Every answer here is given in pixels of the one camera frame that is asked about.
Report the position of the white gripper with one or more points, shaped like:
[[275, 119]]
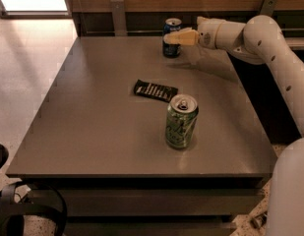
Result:
[[207, 33]]

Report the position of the blue pepsi can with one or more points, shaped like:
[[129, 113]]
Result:
[[168, 49]]

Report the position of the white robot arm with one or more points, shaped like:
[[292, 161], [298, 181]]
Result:
[[261, 41]]

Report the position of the green soda can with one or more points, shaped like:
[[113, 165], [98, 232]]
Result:
[[181, 118]]

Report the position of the black snack bar wrapper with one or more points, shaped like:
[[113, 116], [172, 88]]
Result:
[[154, 91]]

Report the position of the upper grey drawer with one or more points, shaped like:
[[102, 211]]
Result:
[[159, 202]]

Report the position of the grey drawer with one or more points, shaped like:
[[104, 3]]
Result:
[[150, 229], [159, 202]]

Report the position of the white power strip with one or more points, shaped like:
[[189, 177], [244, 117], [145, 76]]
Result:
[[259, 220]]

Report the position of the lower grey drawer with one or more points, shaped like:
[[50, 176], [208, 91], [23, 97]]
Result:
[[150, 229]]

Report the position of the black office chair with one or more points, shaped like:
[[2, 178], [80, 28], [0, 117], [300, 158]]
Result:
[[12, 222]]

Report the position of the left metal bracket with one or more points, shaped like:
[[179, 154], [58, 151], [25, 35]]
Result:
[[119, 17]]

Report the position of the metal bracket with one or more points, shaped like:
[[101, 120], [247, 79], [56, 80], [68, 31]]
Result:
[[119, 17], [267, 7]]

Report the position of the right metal bracket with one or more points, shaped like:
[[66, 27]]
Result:
[[267, 7]]

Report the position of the metal wall rail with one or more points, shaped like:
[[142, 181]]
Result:
[[145, 31]]

